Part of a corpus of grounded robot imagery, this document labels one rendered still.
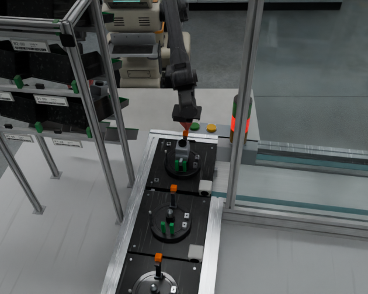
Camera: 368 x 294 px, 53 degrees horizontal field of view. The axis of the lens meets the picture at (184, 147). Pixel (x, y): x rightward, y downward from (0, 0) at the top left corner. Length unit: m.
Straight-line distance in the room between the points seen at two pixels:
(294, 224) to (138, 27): 1.17
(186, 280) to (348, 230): 0.59
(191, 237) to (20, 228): 0.65
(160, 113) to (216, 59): 1.93
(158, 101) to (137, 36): 0.33
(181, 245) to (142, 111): 0.79
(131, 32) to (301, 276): 1.31
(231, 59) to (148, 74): 1.71
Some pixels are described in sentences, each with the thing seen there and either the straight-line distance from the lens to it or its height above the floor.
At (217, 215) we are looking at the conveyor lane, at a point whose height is 0.96.
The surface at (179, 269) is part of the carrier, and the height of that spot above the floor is 0.97.
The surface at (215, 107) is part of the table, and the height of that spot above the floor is 0.86.
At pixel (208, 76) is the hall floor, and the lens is 3.41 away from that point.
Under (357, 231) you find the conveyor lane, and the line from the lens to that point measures 1.41.
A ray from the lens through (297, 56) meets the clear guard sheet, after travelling 0.87.
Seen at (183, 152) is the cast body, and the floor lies 1.07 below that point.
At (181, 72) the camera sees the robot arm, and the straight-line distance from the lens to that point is 1.21.
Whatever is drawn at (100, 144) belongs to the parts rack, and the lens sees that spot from 1.06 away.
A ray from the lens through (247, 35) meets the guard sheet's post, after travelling 0.82.
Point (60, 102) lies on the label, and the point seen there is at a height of 1.44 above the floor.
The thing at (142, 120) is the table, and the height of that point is 0.86.
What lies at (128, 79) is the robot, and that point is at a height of 0.80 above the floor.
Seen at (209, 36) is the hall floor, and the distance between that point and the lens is 3.97.
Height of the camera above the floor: 2.05
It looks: 48 degrees down
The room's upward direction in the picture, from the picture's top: 2 degrees counter-clockwise
